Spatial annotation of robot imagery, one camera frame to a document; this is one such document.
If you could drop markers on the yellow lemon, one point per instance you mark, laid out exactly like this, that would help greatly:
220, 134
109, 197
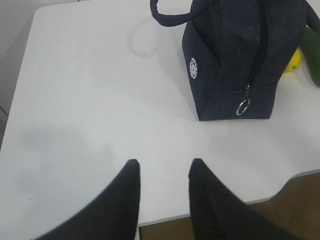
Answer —
294, 62

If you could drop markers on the navy blue insulated lunch bag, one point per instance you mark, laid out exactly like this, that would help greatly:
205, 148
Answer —
236, 51

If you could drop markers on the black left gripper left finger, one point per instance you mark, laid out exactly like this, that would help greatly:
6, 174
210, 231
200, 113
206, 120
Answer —
112, 215

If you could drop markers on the green cucumber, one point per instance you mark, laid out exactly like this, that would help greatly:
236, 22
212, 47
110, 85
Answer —
310, 47

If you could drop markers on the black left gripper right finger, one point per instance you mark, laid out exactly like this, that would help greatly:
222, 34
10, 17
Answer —
217, 214

